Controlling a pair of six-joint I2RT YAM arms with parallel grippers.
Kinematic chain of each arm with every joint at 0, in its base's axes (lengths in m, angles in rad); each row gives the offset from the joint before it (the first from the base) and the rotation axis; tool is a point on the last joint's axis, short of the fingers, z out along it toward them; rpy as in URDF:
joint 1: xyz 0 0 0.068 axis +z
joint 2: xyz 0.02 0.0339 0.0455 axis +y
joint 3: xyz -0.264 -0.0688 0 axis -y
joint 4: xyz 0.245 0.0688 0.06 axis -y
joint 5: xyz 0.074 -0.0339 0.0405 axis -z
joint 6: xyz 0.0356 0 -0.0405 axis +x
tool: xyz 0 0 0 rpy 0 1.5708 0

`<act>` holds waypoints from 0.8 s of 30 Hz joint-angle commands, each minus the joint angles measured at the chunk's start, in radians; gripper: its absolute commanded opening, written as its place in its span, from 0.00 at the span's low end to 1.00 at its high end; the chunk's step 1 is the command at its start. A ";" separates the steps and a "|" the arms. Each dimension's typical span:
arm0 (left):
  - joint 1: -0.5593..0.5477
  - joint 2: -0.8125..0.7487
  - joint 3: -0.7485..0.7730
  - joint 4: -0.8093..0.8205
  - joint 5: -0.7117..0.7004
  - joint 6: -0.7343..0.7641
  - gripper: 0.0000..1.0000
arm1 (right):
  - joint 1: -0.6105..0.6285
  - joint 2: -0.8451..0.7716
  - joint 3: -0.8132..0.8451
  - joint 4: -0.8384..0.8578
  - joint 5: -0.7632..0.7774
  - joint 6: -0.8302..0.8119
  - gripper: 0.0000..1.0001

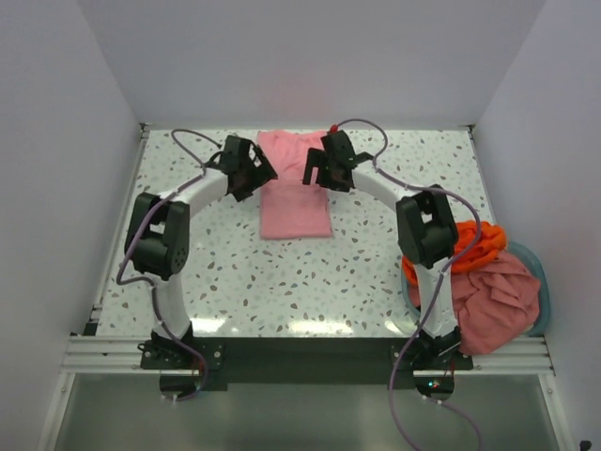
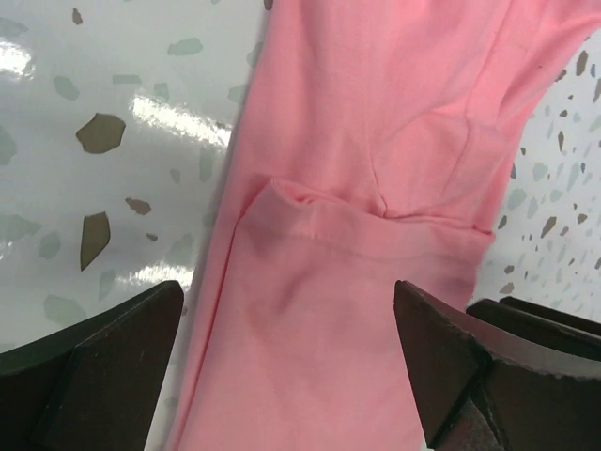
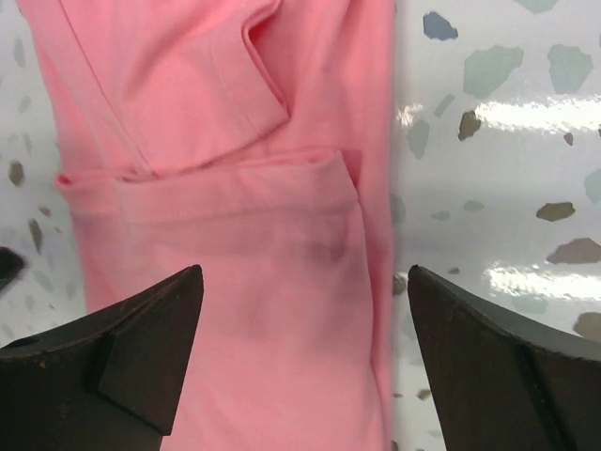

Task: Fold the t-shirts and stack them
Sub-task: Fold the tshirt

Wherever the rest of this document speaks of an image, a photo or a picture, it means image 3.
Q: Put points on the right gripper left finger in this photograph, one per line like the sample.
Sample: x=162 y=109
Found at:
x=110 y=380

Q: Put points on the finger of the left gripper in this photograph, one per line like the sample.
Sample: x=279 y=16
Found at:
x=11 y=266

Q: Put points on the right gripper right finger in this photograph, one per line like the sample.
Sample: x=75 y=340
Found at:
x=502 y=381

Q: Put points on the light pink t shirt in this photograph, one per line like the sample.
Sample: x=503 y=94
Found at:
x=251 y=138

